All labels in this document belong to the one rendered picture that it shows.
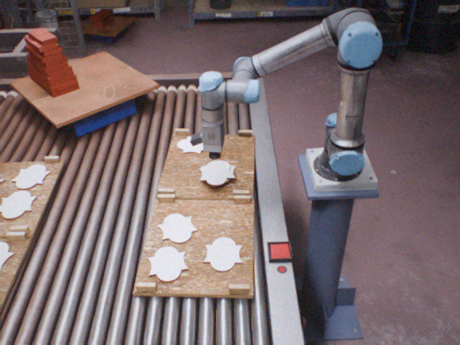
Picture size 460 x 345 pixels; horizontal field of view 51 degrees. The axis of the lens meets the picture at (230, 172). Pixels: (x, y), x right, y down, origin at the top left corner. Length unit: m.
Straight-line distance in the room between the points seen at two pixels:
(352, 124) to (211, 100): 0.46
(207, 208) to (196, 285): 0.33
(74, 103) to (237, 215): 0.93
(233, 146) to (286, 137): 1.77
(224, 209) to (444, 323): 1.42
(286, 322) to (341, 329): 1.13
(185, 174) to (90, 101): 0.59
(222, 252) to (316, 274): 0.83
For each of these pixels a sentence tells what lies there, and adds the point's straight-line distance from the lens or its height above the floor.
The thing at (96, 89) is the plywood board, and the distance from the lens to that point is 2.27.
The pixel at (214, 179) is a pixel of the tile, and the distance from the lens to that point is 1.75.
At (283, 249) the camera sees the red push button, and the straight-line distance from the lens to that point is 1.55.
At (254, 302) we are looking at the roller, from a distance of 1.44.
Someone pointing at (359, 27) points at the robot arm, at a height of 1.54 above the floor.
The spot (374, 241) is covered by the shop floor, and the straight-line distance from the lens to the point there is 2.96.
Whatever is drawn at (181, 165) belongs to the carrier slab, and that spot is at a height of 0.94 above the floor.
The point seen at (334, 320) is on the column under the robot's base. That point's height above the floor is 0.01.
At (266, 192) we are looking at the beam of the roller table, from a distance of 1.78.
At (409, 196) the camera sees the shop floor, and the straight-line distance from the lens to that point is 3.33.
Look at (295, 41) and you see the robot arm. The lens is 1.62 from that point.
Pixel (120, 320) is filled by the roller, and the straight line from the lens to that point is 1.44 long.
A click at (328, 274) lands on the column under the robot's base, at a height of 0.36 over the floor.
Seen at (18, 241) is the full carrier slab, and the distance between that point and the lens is 1.73.
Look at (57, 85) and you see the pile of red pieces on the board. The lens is 2.25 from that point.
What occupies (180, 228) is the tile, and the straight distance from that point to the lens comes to 1.61.
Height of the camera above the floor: 2.06
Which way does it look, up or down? 38 degrees down
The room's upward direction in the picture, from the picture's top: 2 degrees counter-clockwise
